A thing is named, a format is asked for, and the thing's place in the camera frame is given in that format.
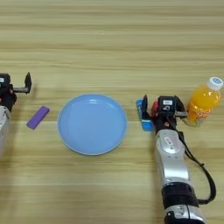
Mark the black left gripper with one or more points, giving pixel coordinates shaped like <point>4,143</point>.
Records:
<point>8,97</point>

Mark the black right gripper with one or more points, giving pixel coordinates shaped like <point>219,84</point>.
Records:
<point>166,122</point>

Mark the red cube block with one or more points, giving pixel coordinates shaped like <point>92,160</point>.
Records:
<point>154,108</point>

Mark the orange juice bottle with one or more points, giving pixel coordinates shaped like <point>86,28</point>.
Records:
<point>204,102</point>

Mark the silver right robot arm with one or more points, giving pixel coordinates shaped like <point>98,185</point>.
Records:
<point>175,166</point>

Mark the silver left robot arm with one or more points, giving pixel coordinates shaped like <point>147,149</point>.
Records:
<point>3,131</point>

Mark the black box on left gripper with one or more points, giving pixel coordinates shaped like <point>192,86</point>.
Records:
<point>4,81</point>

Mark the blue glue stick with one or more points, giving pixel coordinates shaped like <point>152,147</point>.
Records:
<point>146,125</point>

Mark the purple rectangular block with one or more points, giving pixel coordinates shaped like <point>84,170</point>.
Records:
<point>38,117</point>

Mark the blue round plate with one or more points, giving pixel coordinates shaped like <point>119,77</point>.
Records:
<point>92,124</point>

